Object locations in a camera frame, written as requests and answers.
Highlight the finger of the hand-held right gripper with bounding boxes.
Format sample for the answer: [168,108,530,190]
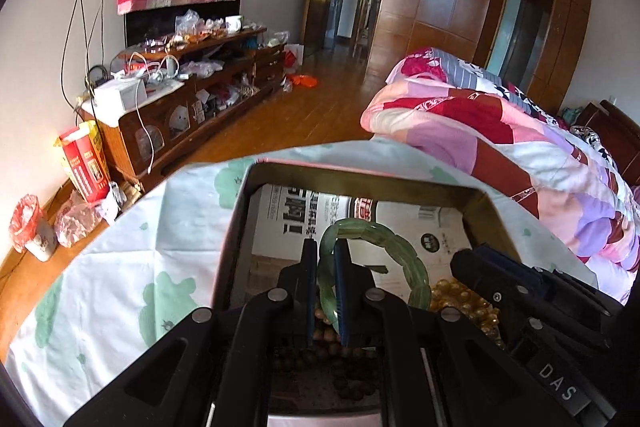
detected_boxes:
[450,249,526,313]
[472,243,548,290]

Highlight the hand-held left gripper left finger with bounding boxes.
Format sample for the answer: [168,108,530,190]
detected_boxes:
[65,239,320,427]

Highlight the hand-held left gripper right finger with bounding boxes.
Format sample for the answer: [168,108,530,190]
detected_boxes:
[334,238,591,427]

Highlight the green jade bracelet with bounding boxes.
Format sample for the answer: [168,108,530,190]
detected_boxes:
[317,218,433,329]

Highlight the pink metal tin box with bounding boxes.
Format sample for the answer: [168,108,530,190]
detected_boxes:
[211,158,526,427]

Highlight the printed paper sheet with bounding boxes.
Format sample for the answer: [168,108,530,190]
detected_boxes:
[250,184,474,289]

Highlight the pink red patchwork quilt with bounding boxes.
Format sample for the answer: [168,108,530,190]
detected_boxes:
[361,77,640,308]

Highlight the black white floral pillow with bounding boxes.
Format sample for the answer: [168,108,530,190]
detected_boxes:
[570,124,617,168]

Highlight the brown wooden headboard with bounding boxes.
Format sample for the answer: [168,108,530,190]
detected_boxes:
[575,99,640,188]

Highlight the white green-print tablecloth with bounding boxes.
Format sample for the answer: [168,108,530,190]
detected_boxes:
[4,138,601,427]

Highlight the striped floral quilt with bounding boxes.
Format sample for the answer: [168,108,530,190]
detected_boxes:
[385,47,568,125]

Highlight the wooden television cabinet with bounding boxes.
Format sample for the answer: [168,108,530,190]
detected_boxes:
[81,27,289,194]

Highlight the red white paper bag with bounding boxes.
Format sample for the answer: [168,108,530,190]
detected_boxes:
[283,42,305,70]

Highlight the crumpled clear plastic bag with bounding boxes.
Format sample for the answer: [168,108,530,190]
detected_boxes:
[174,9,227,38]
[53,201,105,249]

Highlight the brown wooden wardrobe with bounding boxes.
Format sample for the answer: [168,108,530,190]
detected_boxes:
[364,0,594,118]

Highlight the red yellow carton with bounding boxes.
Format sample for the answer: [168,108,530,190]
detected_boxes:
[54,120,112,204]

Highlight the white cardboard box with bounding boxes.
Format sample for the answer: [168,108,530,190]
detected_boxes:
[93,79,149,113]

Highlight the trash bin with red bag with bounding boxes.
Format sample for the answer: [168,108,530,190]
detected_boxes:
[8,194,59,262]

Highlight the black television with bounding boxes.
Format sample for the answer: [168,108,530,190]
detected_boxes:
[124,1,246,51]

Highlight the amber bead bracelet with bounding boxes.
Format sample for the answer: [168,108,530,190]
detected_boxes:
[430,277,507,349]

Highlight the brown wooden bead bracelet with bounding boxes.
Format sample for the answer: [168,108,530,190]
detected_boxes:
[272,302,382,409]

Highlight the white charger cable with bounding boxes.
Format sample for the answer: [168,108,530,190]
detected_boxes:
[126,51,167,174]

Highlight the dark hanging cables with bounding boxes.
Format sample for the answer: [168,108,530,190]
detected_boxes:
[60,0,109,108]

